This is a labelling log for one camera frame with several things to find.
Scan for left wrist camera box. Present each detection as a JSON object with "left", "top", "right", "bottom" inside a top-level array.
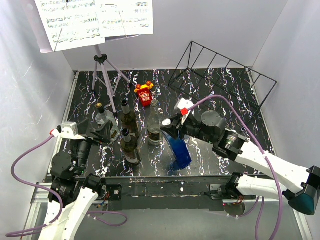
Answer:
[{"left": 56, "top": 121, "right": 79, "bottom": 140}]

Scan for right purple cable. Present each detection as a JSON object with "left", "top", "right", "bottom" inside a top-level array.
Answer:
[{"left": 187, "top": 94, "right": 285, "bottom": 240}]

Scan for dark green wine bottle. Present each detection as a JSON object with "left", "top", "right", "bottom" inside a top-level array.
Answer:
[{"left": 120, "top": 100, "right": 140, "bottom": 139}]

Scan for sheet music page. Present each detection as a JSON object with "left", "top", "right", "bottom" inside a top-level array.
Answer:
[
  {"left": 95, "top": 0, "right": 154, "bottom": 37},
  {"left": 35, "top": 0, "right": 105, "bottom": 52}
]

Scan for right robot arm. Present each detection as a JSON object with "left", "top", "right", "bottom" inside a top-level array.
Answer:
[{"left": 160, "top": 110, "right": 320, "bottom": 216}]

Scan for red yellow toy block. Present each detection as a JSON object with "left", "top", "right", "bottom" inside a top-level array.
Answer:
[{"left": 134, "top": 81, "right": 154, "bottom": 107}]

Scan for green wine bottle silver neck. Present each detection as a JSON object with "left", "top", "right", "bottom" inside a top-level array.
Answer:
[{"left": 120, "top": 128, "right": 141, "bottom": 165}]

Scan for blue glass bottle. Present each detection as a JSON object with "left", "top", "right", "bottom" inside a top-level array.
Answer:
[{"left": 162, "top": 130, "right": 192, "bottom": 171}]

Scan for small clear black-cap bottle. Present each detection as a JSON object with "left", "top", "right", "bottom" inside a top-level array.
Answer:
[{"left": 95, "top": 102, "right": 120, "bottom": 142}]

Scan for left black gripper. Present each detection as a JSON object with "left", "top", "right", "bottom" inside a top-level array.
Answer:
[{"left": 71, "top": 117, "right": 111, "bottom": 174}]

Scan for black wire wine rack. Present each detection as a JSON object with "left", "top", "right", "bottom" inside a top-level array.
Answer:
[{"left": 168, "top": 41, "right": 278, "bottom": 123}]

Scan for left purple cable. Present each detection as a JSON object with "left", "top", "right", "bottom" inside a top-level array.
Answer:
[{"left": 4, "top": 129, "right": 63, "bottom": 238}]

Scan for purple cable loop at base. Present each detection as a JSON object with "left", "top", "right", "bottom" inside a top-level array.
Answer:
[{"left": 84, "top": 208, "right": 129, "bottom": 228}]

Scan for tall clear bottle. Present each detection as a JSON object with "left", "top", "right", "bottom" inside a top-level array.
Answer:
[{"left": 147, "top": 99, "right": 162, "bottom": 145}]

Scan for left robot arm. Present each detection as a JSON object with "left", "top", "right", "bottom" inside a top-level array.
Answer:
[{"left": 39, "top": 119, "right": 114, "bottom": 240}]

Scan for purple music stand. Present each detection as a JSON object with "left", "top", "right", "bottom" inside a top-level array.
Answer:
[{"left": 20, "top": 0, "right": 131, "bottom": 112}]

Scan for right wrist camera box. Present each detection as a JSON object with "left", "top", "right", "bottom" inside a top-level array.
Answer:
[{"left": 174, "top": 98, "right": 194, "bottom": 125}]

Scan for right sheet music page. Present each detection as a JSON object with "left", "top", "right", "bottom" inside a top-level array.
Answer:
[{"left": 95, "top": 0, "right": 154, "bottom": 37}]

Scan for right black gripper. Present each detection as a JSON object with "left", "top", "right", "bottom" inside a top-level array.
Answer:
[{"left": 159, "top": 113, "right": 216, "bottom": 145}]

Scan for left sheet music page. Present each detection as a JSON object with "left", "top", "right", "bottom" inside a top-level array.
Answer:
[{"left": 35, "top": 0, "right": 105, "bottom": 52}]

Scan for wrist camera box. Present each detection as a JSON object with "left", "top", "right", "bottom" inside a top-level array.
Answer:
[
  {"left": 174, "top": 98, "right": 194, "bottom": 125},
  {"left": 56, "top": 121, "right": 79, "bottom": 140}
]

